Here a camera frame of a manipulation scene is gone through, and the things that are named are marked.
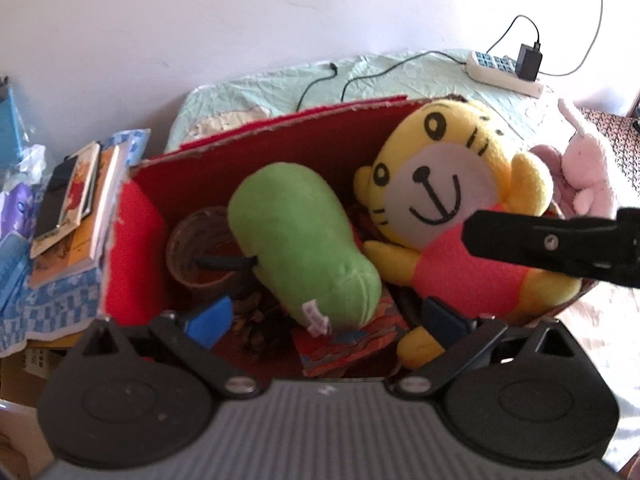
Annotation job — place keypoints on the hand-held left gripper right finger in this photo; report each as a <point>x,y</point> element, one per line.
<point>442,322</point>

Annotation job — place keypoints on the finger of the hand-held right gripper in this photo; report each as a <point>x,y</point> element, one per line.
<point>550,249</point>

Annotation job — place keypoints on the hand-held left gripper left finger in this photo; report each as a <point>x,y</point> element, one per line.
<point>210,322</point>

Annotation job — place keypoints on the mauve pink plush toy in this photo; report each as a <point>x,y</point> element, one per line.
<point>547,160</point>

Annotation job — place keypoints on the white rabbit plush toy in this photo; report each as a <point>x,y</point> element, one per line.
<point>587,165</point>

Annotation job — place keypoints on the green plush toy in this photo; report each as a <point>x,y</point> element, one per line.
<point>295,240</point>

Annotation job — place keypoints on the yellow tiger plush toy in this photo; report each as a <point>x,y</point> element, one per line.
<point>440,170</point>

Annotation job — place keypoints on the red cardboard box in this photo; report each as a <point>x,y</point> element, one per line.
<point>320,140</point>

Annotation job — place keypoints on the brown pine cone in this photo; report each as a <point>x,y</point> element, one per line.
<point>265,332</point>

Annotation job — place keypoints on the red patterned packet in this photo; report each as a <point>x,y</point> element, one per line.
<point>345,355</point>

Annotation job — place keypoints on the brown patterned cloth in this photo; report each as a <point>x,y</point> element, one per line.
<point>617,135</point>

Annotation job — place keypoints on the stack of books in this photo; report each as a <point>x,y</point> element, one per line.
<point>75,252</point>

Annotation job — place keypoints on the purple toy package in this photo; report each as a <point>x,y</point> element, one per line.
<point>55,305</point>

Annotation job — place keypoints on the picture book with red figure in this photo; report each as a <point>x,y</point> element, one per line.
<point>80,190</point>

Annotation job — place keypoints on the black charger adapter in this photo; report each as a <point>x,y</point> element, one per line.
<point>529,62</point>

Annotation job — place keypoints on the white power strip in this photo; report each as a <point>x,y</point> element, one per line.
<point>492,70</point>

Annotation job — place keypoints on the brown cardboard carton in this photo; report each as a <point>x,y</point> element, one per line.
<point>25,370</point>

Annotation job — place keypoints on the black phone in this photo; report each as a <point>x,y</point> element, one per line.
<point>55,195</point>

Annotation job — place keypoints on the purple printed package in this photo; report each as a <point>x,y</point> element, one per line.
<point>17,210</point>

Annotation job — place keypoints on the clear plastic bag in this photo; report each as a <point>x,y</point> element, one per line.
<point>31,162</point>

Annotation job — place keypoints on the blue packet in plastic bag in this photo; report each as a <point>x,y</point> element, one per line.
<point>9,120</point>

